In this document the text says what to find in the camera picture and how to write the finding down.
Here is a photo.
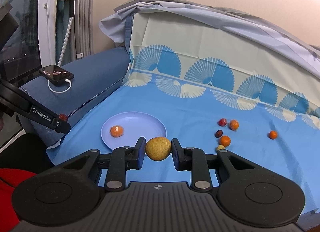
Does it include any white window frame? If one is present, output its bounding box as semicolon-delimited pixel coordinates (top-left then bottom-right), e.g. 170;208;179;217
37;0;61;67

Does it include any blue fan-print blanket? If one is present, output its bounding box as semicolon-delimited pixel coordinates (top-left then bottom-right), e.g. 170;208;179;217
46;12;320;217

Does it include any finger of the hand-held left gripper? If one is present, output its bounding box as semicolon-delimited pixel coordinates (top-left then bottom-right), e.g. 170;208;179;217
51;116;71;134

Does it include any blue sofa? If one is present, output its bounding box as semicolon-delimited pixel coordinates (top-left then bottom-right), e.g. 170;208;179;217
20;47;131;148

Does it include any lavender plastic plate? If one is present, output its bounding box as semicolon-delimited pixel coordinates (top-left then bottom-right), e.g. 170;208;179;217
101;112;167;157

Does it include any pale blue sheet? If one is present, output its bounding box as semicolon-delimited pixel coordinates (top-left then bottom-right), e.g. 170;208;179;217
99;0;320;78

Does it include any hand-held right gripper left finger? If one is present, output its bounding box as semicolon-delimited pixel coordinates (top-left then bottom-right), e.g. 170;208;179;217
56;137;147;193

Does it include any white charging cable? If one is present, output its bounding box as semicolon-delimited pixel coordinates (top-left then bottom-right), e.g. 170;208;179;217
48;78;72;94

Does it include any dark cloth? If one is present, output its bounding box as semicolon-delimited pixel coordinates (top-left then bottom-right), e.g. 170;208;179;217
0;133;54;173

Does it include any person's red garment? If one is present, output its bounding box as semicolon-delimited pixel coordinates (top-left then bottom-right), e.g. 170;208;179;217
0;168;37;232

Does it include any black smartphone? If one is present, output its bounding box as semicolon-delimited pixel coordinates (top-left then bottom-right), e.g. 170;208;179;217
39;65;74;86

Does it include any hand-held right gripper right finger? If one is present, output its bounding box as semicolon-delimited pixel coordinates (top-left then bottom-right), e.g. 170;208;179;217
171;138;262;193

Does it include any grey blanket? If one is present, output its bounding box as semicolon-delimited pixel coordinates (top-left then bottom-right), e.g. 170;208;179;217
114;0;320;48

